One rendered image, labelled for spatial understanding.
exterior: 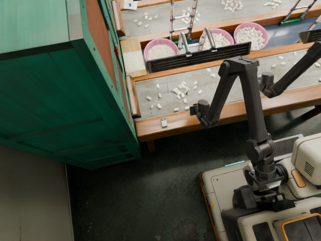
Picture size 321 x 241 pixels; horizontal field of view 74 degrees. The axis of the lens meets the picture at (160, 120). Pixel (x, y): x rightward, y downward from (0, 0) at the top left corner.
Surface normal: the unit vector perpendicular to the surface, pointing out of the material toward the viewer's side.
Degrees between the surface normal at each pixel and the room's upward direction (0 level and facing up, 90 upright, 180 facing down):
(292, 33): 0
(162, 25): 0
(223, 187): 0
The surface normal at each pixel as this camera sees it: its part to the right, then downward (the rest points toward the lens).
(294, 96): 0.00, -0.31
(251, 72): 0.40, 0.09
